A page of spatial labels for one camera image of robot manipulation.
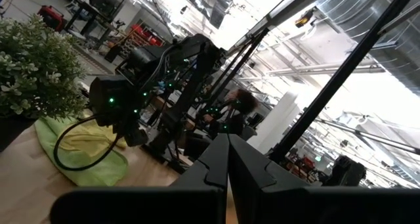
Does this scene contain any black office desk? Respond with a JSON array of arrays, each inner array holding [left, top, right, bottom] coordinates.
[[64, 0, 127, 51]]

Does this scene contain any green microfiber towel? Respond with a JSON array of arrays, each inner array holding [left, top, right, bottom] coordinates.
[[34, 114, 129, 188]]

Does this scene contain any red equipment case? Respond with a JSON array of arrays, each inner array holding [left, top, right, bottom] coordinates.
[[37, 5, 68, 34]]

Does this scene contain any red parts shelf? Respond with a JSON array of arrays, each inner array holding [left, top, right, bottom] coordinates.
[[130, 23, 165, 48]]

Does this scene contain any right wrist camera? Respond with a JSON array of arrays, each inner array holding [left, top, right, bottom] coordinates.
[[123, 124, 149, 148]]

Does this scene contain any black aluminium rig frame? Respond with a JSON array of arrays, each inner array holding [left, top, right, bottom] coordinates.
[[209, 0, 420, 164]]

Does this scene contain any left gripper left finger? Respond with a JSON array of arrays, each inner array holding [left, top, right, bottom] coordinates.
[[51, 133, 230, 224]]

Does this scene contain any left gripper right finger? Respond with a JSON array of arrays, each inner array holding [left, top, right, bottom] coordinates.
[[228, 134, 420, 224]]

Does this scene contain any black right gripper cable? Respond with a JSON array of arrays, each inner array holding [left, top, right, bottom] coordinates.
[[53, 114, 123, 171]]

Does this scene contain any yellow microfiber towel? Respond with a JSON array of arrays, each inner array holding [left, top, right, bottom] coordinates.
[[58, 118, 128, 159]]

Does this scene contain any small potted artificial plant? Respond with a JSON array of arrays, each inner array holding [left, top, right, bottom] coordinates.
[[0, 14, 89, 152]]

